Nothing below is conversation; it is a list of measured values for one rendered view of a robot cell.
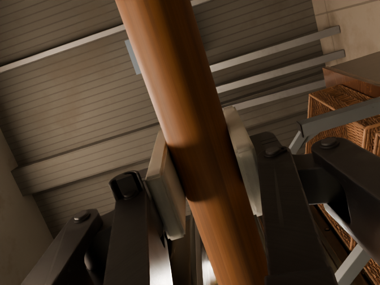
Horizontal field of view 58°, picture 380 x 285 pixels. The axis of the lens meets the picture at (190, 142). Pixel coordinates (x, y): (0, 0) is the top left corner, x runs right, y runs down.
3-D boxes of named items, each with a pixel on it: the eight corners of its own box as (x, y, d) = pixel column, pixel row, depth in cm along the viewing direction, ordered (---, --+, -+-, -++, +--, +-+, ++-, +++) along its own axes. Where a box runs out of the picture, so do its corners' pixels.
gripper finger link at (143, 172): (160, 254, 12) (83, 275, 13) (168, 190, 17) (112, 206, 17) (146, 219, 12) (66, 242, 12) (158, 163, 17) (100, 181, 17)
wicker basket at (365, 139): (426, 235, 125) (350, 254, 128) (354, 171, 178) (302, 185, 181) (413, 112, 109) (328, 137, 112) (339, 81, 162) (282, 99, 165)
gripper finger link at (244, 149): (234, 151, 13) (254, 146, 13) (221, 108, 19) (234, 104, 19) (254, 219, 14) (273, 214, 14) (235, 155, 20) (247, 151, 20)
